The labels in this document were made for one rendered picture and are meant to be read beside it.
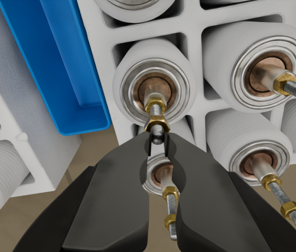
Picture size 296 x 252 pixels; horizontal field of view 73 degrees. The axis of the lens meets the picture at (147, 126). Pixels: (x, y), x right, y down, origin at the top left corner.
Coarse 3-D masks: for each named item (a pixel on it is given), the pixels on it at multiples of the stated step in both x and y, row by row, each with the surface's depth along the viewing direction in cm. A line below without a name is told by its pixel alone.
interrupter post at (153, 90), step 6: (150, 84) 22; (156, 84) 21; (150, 90) 20; (156, 90) 19; (162, 90) 20; (144, 96) 21; (150, 96) 19; (156, 96) 19; (162, 96) 19; (144, 102) 19
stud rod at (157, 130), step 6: (150, 108) 18; (156, 108) 17; (150, 114) 17; (156, 114) 16; (156, 126) 14; (162, 126) 15; (156, 132) 14; (162, 132) 14; (156, 138) 14; (162, 138) 14; (156, 144) 14
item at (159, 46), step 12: (156, 36) 30; (132, 48) 24; (144, 48) 20; (156, 48) 20; (168, 48) 20; (132, 60) 21; (180, 60) 21; (120, 72) 21; (192, 72) 21; (120, 84) 22; (192, 84) 22; (192, 96) 22; (120, 108) 23; (132, 120) 24
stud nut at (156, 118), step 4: (152, 116) 15; (156, 116) 15; (160, 116) 15; (148, 120) 15; (152, 120) 15; (156, 120) 14; (160, 120) 14; (164, 120) 15; (148, 124) 15; (152, 124) 15; (160, 124) 15; (164, 124) 15; (168, 124) 15; (144, 128) 15; (148, 128) 15; (164, 128) 15; (168, 128) 15; (164, 132) 15
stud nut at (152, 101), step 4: (148, 100) 19; (152, 100) 18; (156, 100) 18; (160, 100) 18; (148, 104) 18; (152, 104) 18; (160, 104) 18; (164, 104) 18; (148, 108) 18; (164, 108) 18; (148, 112) 18
